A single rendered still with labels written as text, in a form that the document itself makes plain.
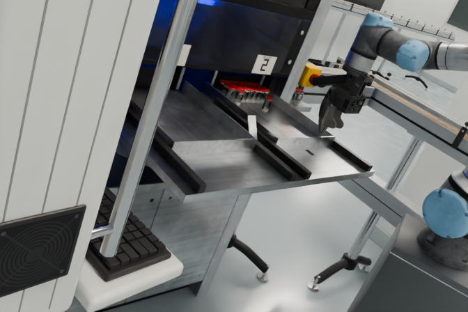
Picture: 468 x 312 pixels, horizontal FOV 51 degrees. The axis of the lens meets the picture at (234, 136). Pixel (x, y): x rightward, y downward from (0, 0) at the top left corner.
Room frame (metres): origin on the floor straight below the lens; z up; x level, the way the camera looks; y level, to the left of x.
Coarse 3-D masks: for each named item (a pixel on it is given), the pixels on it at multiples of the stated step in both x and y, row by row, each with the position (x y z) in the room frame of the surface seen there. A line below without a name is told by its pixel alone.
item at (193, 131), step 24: (144, 96) 1.21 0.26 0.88; (168, 96) 1.28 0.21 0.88; (192, 96) 1.33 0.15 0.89; (168, 120) 1.12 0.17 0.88; (192, 120) 1.18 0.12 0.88; (216, 120) 1.24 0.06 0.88; (168, 144) 0.96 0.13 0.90; (192, 144) 0.99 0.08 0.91; (216, 144) 1.04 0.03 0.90; (240, 144) 1.11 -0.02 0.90
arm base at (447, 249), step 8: (424, 232) 1.19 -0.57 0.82; (432, 232) 1.17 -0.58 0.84; (424, 240) 1.17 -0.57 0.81; (432, 240) 1.17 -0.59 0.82; (440, 240) 1.15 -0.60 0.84; (448, 240) 1.14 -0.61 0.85; (456, 240) 1.14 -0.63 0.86; (464, 240) 1.13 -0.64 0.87; (424, 248) 1.16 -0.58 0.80; (432, 248) 1.14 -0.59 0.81; (440, 248) 1.13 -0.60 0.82; (448, 248) 1.13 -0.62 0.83; (456, 248) 1.13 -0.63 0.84; (464, 248) 1.13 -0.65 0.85; (432, 256) 1.13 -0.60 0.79; (440, 256) 1.13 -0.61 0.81; (448, 256) 1.12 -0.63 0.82; (456, 256) 1.12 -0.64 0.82; (464, 256) 1.14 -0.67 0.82; (448, 264) 1.12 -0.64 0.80; (456, 264) 1.12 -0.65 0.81; (464, 264) 1.12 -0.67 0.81
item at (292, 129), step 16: (208, 96) 1.41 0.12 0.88; (224, 96) 1.37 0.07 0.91; (272, 96) 1.59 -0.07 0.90; (240, 112) 1.31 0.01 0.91; (256, 112) 1.43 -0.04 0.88; (272, 112) 1.49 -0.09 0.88; (288, 112) 1.53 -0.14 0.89; (272, 128) 1.35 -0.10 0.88; (288, 128) 1.40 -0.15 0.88; (304, 128) 1.46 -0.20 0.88; (288, 144) 1.24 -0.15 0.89; (304, 144) 1.30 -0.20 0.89; (320, 144) 1.35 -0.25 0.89
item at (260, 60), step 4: (260, 56) 1.45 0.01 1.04; (264, 56) 1.46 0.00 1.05; (268, 56) 1.48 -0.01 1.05; (272, 56) 1.49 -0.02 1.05; (256, 60) 1.44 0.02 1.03; (260, 60) 1.46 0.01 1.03; (272, 60) 1.49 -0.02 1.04; (256, 64) 1.45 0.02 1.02; (260, 64) 1.46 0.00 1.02; (268, 64) 1.49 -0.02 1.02; (272, 64) 1.50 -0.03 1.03; (256, 68) 1.45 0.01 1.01; (264, 68) 1.48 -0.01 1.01; (268, 68) 1.49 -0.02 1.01; (272, 68) 1.51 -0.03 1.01; (252, 72) 1.45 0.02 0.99; (256, 72) 1.46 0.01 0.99; (260, 72) 1.47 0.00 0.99; (264, 72) 1.48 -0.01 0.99; (268, 72) 1.50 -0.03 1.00
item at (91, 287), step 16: (96, 272) 0.62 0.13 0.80; (144, 272) 0.66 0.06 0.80; (160, 272) 0.68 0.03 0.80; (176, 272) 0.70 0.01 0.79; (80, 288) 0.58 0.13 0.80; (96, 288) 0.59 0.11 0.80; (112, 288) 0.60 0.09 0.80; (128, 288) 0.62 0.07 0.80; (144, 288) 0.65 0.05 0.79; (96, 304) 0.57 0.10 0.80
